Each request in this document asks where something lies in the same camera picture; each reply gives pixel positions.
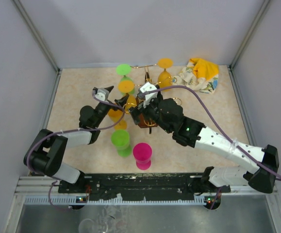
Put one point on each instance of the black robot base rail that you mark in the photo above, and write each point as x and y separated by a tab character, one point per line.
140	186

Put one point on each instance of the yellow patterned cloth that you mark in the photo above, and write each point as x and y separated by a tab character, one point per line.
199	75

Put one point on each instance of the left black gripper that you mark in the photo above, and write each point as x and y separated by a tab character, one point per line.
122	101

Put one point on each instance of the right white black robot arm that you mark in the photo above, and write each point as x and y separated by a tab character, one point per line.
256	166

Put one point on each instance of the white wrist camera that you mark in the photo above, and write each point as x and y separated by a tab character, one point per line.
100	94
147	93

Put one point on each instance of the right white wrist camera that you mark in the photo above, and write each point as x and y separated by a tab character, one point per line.
147	93

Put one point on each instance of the orange plastic wine glass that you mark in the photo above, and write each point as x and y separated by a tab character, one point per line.
126	87
165	79
115	116

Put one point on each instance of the pink plastic wine glass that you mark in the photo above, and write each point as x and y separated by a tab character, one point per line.
142	153

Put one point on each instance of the gold wire wine glass rack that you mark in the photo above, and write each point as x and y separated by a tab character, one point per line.
145	124

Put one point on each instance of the clear wine glass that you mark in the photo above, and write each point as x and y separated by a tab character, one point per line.
99	224

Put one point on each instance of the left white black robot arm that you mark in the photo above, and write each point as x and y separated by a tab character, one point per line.
45	155

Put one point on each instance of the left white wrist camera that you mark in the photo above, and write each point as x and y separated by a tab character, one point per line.
100	94

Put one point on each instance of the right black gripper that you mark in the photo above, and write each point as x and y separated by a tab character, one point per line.
135	111

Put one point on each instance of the green plastic wine glass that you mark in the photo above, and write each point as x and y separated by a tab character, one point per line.
123	70
121	141

